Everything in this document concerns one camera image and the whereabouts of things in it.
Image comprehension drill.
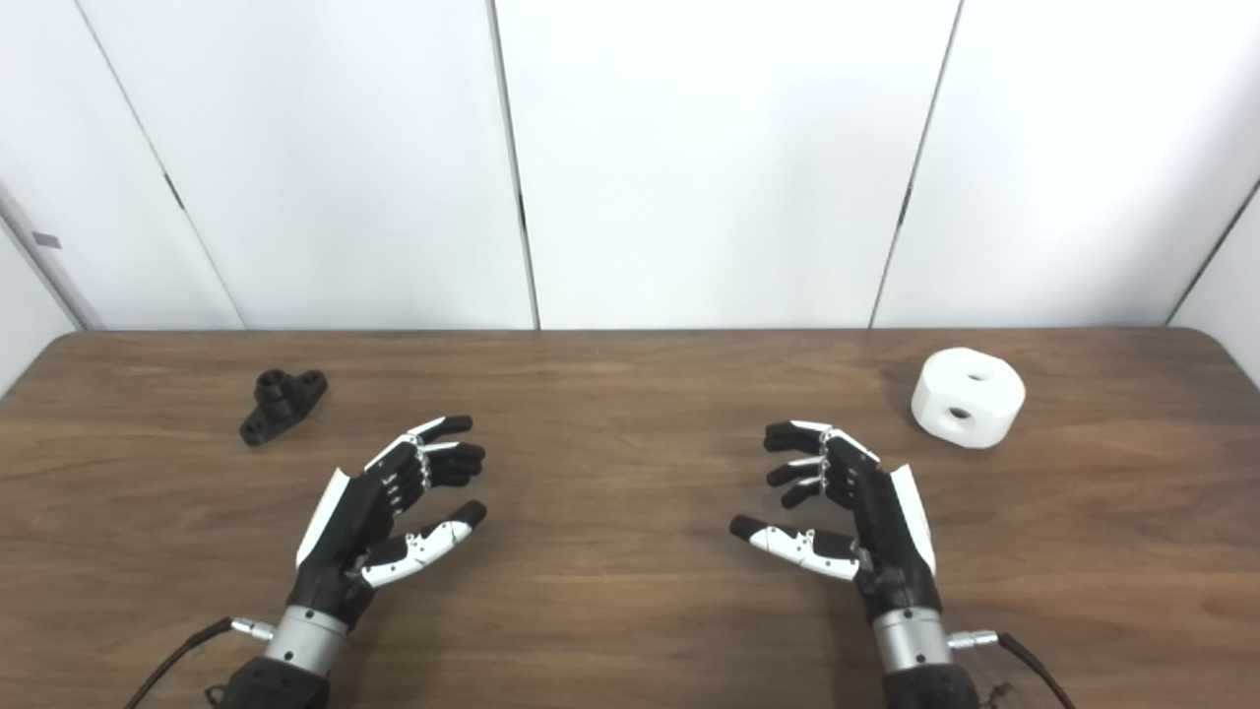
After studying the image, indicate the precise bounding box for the round white piece with holes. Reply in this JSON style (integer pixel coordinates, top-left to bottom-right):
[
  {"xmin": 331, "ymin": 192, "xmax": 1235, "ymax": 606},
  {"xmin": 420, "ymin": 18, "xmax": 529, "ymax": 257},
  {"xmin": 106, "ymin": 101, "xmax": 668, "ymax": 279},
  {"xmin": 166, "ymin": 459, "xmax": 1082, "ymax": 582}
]
[{"xmin": 911, "ymin": 347, "xmax": 1027, "ymax": 450}]

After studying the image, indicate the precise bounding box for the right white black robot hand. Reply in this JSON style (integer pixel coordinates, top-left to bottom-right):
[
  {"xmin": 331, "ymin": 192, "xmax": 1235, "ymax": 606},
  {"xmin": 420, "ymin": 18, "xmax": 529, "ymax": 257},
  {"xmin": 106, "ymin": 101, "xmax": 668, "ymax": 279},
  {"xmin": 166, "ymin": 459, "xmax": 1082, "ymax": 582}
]
[{"xmin": 729, "ymin": 420, "xmax": 954, "ymax": 677}]

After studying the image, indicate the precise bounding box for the black flanged holder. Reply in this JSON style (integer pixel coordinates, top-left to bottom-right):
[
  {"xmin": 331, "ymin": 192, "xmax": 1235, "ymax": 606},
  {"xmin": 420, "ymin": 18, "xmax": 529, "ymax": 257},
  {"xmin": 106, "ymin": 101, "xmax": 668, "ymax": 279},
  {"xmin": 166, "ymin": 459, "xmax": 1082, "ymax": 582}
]
[{"xmin": 239, "ymin": 368, "xmax": 329, "ymax": 447}]

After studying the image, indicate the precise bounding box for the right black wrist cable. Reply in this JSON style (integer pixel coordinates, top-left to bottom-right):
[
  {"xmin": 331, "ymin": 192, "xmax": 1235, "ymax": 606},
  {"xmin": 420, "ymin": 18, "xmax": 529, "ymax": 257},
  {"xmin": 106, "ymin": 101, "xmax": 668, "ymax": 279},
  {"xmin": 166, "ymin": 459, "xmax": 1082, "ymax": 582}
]
[{"xmin": 948, "ymin": 630, "xmax": 1079, "ymax": 709}]

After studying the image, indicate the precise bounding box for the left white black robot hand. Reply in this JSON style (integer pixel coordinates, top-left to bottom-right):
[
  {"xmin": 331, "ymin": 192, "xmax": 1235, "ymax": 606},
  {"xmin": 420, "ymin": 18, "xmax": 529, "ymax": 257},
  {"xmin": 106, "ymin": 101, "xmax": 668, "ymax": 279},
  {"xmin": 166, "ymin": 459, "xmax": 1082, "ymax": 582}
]
[{"xmin": 264, "ymin": 415, "xmax": 488, "ymax": 678}]

